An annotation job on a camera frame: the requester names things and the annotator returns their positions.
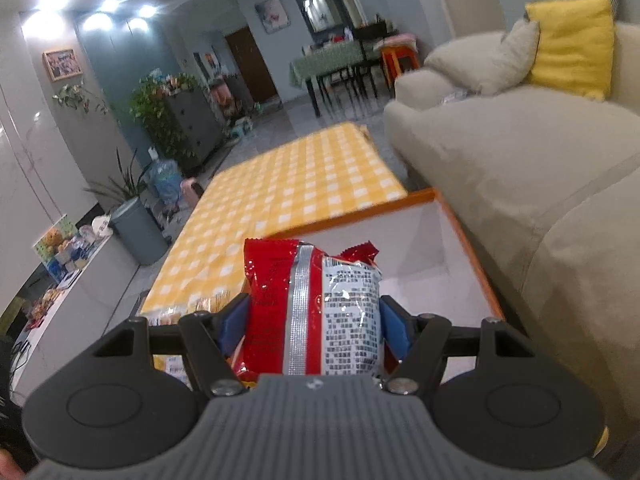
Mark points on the orange stool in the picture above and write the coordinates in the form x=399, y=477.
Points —
x=395, y=60

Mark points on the leafy green plant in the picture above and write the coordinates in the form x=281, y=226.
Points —
x=150, y=110

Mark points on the beige pillow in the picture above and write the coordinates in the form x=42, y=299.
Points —
x=485, y=60

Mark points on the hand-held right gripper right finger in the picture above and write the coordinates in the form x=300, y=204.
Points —
x=397, y=330

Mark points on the grey drawer cabinet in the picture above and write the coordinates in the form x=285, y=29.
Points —
x=195, y=120

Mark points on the red silver snack packet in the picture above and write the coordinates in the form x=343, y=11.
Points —
x=270, y=310

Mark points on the hanging trailing plant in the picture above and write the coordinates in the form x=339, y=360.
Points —
x=75, y=96

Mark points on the orange cardboard box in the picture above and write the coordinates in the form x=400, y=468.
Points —
x=430, y=270

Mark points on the black dining chair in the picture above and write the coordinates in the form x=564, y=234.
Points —
x=350, y=80

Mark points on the blue water bottle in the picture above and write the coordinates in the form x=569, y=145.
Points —
x=165, y=180

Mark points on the small white packet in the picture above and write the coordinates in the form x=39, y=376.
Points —
x=455, y=96

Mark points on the beige sofa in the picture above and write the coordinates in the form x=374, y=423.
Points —
x=500, y=160

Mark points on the dining table green cloth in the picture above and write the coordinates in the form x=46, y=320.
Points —
x=325, y=60

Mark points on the bear picture card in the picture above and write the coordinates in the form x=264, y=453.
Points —
x=52, y=245

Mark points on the pink space heater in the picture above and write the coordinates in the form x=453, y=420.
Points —
x=190, y=190

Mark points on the white cap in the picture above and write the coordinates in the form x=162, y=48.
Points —
x=101, y=225

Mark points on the yellow pillow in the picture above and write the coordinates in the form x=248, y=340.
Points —
x=570, y=45

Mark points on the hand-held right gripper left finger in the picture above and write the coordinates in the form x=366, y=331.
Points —
x=232, y=325

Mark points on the orange framed wall picture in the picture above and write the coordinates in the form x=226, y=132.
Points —
x=61, y=64

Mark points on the small step stool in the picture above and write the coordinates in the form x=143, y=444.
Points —
x=239, y=130

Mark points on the yellow checked tablecloth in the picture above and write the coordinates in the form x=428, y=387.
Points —
x=300, y=175

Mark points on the brown wooden door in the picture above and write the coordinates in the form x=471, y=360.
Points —
x=250, y=62

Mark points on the grey trash bin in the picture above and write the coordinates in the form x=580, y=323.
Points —
x=140, y=235

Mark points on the pile of small colourful items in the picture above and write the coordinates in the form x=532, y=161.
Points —
x=45, y=305

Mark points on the wall poster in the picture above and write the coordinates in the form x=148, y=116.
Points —
x=272, y=15

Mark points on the spiky green potted plant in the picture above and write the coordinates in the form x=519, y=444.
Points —
x=125, y=185

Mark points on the white low console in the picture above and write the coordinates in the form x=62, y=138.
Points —
x=95, y=280

